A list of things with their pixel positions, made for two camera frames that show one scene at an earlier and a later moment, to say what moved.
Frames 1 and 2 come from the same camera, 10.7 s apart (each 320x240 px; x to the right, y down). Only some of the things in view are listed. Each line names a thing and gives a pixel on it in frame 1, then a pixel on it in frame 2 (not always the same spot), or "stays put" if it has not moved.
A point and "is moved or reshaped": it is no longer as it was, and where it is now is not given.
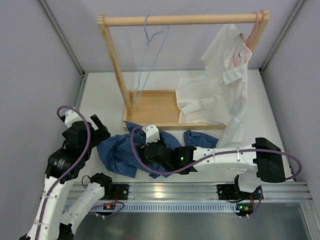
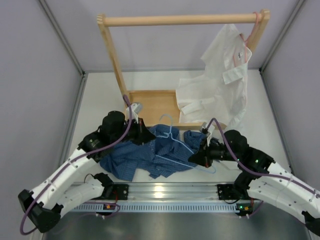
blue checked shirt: [123, 151] is moved or reshaped
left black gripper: [101, 134] → [143, 134]
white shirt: [218, 96] stays put
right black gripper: [143, 147] → [203, 157]
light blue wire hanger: [156, 58] → [170, 134]
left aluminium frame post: [61, 35] stays put
